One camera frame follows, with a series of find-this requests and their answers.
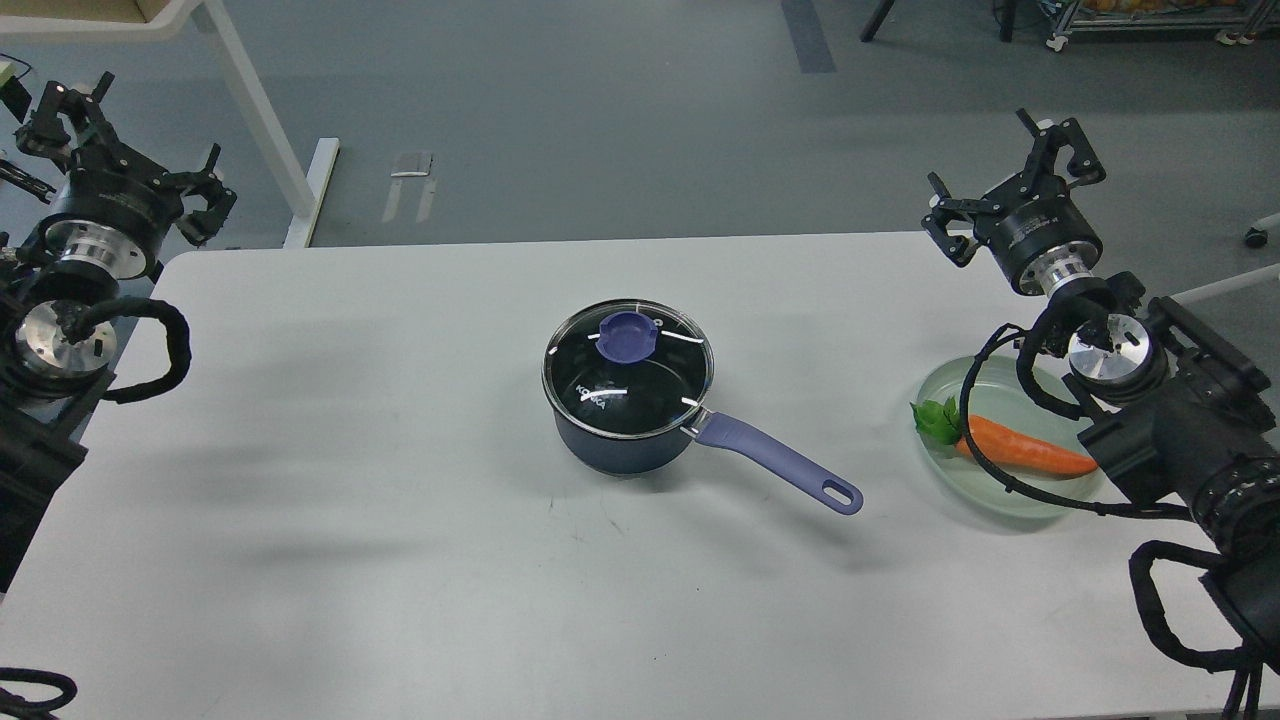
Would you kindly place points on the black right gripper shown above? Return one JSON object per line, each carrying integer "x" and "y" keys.
{"x": 1025, "y": 219}

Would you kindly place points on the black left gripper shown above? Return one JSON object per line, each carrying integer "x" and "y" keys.
{"x": 111, "y": 211}

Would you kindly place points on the glass lid purple knob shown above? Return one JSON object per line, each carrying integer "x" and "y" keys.
{"x": 627, "y": 368}

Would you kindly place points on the dark blue saucepan purple handle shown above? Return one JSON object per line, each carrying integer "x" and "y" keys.
{"x": 625, "y": 457}

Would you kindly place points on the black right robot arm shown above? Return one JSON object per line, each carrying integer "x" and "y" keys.
{"x": 1176, "y": 421}

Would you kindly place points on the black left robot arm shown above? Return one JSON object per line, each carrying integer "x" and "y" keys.
{"x": 58, "y": 341}

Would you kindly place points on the black metal stand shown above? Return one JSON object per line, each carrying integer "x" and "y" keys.
{"x": 998, "y": 20}

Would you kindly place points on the orange toy carrot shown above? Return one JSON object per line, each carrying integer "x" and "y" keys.
{"x": 1009, "y": 449}

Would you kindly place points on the white chair base caster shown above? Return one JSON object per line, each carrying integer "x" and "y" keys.
{"x": 1261, "y": 231}

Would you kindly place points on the metal cart with casters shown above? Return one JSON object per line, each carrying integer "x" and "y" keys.
{"x": 1232, "y": 23}

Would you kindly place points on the white table frame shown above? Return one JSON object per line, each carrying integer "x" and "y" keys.
{"x": 100, "y": 22}

